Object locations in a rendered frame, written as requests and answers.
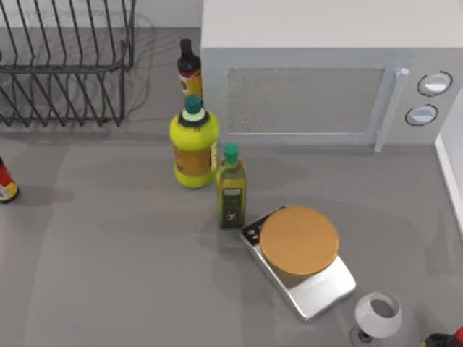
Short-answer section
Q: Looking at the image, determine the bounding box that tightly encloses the large yellow-green bottle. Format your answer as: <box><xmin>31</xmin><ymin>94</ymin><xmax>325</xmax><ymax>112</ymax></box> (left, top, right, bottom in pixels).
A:
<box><xmin>169</xmin><ymin>95</ymin><xmax>221</xmax><ymax>189</ymax></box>

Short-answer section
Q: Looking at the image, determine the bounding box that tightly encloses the black and red bottle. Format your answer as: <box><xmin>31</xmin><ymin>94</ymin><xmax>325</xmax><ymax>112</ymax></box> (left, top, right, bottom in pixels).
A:
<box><xmin>422</xmin><ymin>325</ymin><xmax>463</xmax><ymax>347</ymax></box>

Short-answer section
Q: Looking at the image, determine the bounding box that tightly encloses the pale microwave oven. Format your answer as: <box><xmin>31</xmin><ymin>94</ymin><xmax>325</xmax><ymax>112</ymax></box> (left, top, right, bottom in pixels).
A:
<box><xmin>200</xmin><ymin>0</ymin><xmax>463</xmax><ymax>153</ymax></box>

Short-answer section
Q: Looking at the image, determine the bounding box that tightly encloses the round microwave knob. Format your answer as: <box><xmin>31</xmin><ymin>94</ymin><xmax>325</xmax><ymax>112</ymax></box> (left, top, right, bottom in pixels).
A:
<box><xmin>417</xmin><ymin>71</ymin><xmax>454</xmax><ymax>98</ymax></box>
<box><xmin>404</xmin><ymin>103</ymin><xmax>439</xmax><ymax>127</ymax></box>

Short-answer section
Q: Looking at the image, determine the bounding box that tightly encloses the olive oil bottle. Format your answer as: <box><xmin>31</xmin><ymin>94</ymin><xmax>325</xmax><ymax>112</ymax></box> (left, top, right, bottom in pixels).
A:
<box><xmin>216</xmin><ymin>143</ymin><xmax>247</xmax><ymax>230</ymax></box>

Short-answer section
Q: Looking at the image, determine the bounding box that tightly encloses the silver kitchen scale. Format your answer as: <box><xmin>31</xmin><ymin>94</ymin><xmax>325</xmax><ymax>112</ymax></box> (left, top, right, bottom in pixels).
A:
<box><xmin>239</xmin><ymin>206</ymin><xmax>357</xmax><ymax>324</ymax></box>

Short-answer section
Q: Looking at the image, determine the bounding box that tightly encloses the dark wire dish rack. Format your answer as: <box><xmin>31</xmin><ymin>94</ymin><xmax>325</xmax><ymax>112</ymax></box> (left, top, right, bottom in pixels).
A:
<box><xmin>0</xmin><ymin>0</ymin><xmax>137</xmax><ymax>128</ymax></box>

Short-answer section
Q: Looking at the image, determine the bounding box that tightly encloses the pale microwave door handle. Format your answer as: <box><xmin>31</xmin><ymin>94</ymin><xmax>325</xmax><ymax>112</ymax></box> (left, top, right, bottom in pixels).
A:
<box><xmin>373</xmin><ymin>67</ymin><xmax>410</xmax><ymax>153</ymax></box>

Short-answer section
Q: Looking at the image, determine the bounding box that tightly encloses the dark bottle with yellow label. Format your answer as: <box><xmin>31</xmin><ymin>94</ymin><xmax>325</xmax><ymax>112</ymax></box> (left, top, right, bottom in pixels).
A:
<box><xmin>176</xmin><ymin>38</ymin><xmax>203</xmax><ymax>103</ymax></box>

